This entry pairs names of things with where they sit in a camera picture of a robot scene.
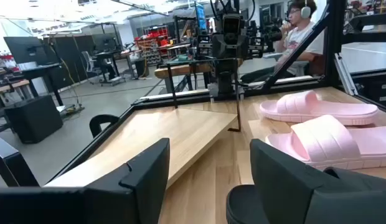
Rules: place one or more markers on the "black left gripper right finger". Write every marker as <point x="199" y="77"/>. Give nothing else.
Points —
<point x="292" y="193"/>

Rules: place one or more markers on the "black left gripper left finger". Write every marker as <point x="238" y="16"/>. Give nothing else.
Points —
<point x="124" y="199"/>

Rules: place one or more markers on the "pink rubber slide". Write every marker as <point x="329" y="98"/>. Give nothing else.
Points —
<point x="320" y="109"/>
<point x="330" y="140"/>

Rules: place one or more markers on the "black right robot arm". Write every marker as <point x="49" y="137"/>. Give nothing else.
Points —
<point x="225" y="82"/>

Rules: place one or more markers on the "wooden workbench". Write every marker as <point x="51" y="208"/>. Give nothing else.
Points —
<point x="180" y="70"/>

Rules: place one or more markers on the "person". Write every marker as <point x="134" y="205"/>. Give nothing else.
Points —
<point x="299" y="34"/>

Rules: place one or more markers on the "red parts bin rack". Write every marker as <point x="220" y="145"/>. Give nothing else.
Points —
<point x="152" y="43"/>

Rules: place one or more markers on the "white headphones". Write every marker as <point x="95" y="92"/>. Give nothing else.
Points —
<point x="305" y="11"/>

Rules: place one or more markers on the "black cube box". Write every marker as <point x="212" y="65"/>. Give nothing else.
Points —
<point x="34" y="119"/>

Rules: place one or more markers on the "office chair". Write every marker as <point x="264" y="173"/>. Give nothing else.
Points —
<point x="90" y="67"/>

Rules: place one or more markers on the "black computer monitor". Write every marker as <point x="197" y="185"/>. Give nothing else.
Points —
<point x="25" y="49"/>

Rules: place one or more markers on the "wooden shelf with black frame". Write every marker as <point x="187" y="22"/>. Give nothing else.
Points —
<point x="168" y="133"/>

